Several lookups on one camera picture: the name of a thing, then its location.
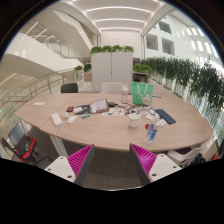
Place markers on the small black device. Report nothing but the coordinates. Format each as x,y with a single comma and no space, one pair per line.
112,104

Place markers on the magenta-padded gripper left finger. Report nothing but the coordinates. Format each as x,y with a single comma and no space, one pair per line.
60,166

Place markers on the black pouch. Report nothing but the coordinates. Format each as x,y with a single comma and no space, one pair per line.
85,109

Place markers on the white sticker sheet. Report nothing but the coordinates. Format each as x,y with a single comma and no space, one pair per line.
113,112

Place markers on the red and black office chair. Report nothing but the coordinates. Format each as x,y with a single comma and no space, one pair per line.
25,146

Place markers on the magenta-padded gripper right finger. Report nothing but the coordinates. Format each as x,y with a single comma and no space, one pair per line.
163,166

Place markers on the small teal item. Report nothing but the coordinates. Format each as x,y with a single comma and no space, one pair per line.
85,116

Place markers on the planter with green plants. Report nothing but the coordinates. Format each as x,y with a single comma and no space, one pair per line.
87,68

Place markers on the clear tumbler with lid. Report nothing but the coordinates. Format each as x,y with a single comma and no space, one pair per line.
124,95

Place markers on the open paper booklet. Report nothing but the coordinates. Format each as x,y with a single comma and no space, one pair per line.
99,105

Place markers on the green tote bag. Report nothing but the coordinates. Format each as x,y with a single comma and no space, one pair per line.
141,93

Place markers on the white cup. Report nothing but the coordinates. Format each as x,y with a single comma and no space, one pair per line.
134,120

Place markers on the small white packet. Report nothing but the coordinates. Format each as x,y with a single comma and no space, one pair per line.
161,123

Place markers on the white paper sheet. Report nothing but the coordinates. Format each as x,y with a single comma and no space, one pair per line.
39,103

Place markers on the white power strip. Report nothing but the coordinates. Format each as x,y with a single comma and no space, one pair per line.
56,119

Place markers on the white printed card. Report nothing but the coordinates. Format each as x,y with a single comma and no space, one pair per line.
150,117

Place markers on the clear blue-labelled water bottle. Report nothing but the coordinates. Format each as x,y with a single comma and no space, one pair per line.
150,135

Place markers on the white cabinet topped with plants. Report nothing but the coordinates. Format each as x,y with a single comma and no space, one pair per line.
112,70

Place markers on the white computer mouse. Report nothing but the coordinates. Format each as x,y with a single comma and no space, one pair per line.
71,119

